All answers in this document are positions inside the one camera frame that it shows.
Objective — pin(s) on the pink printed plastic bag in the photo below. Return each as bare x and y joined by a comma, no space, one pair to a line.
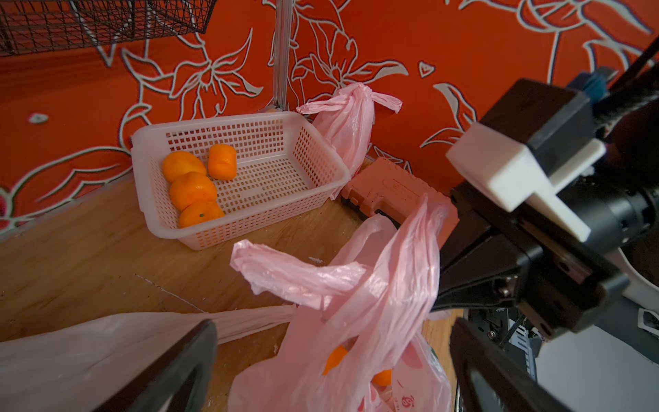
346,119

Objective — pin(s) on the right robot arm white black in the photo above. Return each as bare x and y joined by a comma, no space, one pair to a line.
618,200

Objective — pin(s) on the orange fruit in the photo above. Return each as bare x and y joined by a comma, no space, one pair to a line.
179,163
199,213
383,379
222,162
191,188
335,358

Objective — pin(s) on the black wire wall basket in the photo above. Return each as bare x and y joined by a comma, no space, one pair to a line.
29,27

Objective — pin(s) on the red plastic tool case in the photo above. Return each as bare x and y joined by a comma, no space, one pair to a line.
387,189

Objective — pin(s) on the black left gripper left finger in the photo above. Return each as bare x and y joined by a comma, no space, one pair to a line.
177,381

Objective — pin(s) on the plain pink plastic bag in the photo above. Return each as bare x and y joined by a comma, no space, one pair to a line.
373,299

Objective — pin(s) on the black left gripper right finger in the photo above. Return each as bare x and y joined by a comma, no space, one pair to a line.
488,380

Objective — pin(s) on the white plastic bag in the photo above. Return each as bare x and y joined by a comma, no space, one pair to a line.
80,367

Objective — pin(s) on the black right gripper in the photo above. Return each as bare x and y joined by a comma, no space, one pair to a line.
498,259

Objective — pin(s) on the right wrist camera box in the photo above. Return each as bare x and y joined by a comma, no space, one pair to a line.
531,144

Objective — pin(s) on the white perforated plastic basket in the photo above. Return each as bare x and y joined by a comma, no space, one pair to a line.
284,168

